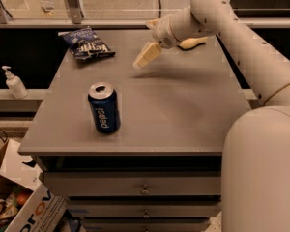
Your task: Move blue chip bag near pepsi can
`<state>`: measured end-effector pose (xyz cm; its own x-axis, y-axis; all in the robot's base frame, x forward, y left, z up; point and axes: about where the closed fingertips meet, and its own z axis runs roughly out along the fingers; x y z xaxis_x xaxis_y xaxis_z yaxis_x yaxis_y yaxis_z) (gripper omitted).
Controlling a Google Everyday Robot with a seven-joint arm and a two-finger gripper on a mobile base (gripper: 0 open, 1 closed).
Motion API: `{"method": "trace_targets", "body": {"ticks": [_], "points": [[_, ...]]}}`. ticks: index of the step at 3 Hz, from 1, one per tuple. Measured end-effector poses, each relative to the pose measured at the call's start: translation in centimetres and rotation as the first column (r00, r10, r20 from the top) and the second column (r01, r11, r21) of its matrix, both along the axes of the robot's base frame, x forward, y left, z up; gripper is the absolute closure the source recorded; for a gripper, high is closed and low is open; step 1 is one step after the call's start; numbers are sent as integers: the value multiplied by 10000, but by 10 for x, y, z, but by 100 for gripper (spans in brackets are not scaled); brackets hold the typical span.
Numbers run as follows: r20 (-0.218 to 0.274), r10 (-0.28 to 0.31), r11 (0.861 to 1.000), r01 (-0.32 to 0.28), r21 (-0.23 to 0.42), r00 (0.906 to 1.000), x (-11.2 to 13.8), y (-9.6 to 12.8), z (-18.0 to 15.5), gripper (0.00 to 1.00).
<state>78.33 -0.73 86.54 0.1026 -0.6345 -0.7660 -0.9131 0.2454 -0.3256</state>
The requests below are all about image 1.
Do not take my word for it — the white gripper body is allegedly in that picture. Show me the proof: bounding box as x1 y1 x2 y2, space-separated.
153 14 177 49

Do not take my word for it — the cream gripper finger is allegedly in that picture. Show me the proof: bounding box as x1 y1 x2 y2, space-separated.
133 42 162 69
146 18 160 29

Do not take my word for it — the blue chip bag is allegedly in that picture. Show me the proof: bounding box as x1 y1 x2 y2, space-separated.
59 27 115 61

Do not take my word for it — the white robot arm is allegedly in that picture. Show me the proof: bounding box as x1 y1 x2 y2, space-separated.
133 0 290 232

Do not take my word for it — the blue pepsi can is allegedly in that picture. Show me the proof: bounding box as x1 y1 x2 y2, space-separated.
88 82 121 133

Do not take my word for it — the yellow sponge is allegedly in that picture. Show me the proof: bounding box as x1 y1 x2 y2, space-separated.
178 37 208 50

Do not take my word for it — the grey drawer cabinet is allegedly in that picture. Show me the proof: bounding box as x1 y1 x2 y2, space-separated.
17 28 259 232

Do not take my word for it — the white pump dispenser bottle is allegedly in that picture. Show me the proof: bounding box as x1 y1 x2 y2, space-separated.
2 66 28 99

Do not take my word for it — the top grey drawer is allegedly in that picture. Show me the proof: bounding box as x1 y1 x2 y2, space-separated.
43 172 221 197

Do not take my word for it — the grey drawer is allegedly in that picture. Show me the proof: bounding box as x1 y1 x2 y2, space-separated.
82 218 210 232
67 200 220 218
43 172 221 197

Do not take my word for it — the middle grey drawer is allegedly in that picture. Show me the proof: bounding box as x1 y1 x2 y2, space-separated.
67 200 220 218

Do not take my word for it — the bottom grey drawer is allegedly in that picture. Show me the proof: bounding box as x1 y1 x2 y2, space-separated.
82 218 210 232

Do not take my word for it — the cardboard box with print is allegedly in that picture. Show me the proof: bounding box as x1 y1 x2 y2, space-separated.
0 139 66 232

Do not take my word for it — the middle metal railing post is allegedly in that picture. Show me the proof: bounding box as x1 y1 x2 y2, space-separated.
65 0 84 24

